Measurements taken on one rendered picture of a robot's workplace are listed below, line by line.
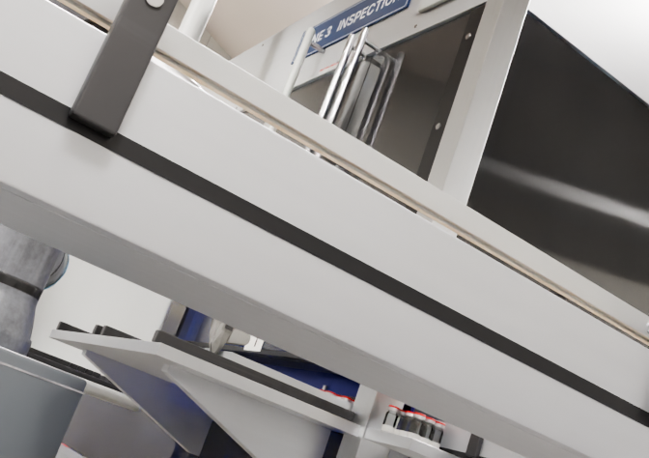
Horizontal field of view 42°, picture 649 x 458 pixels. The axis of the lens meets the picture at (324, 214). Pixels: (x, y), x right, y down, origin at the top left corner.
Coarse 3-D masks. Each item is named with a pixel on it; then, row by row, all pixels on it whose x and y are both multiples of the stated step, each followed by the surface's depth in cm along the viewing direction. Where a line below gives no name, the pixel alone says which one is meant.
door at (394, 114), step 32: (448, 32) 187; (384, 64) 207; (416, 64) 193; (448, 64) 180; (384, 96) 199; (416, 96) 186; (352, 128) 206; (384, 128) 192; (416, 128) 179; (416, 160) 173; (384, 192) 178
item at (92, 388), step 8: (88, 384) 199; (96, 384) 200; (88, 392) 199; (96, 392) 199; (104, 392) 200; (112, 392) 201; (120, 392) 203; (104, 400) 212; (112, 400) 201; (120, 400) 202; (128, 400) 203; (128, 408) 203; (136, 408) 204
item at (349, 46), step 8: (352, 40) 214; (344, 48) 214; (352, 48) 214; (344, 56) 212; (368, 56) 216; (344, 64) 212; (336, 72) 211; (336, 80) 210; (328, 88) 210; (336, 88) 210; (328, 96) 209; (328, 104) 209; (320, 112) 208; (312, 152) 205
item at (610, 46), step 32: (352, 0) 241; (416, 0) 206; (448, 0) 192; (480, 0) 180; (544, 0) 178; (576, 0) 183; (608, 0) 189; (640, 0) 194; (288, 32) 276; (384, 32) 213; (416, 32) 198; (576, 32) 182; (608, 32) 188; (640, 32) 193; (256, 64) 289; (288, 64) 262; (320, 64) 240; (608, 64) 187; (640, 64) 192; (640, 96) 192; (256, 352) 192; (288, 352) 180
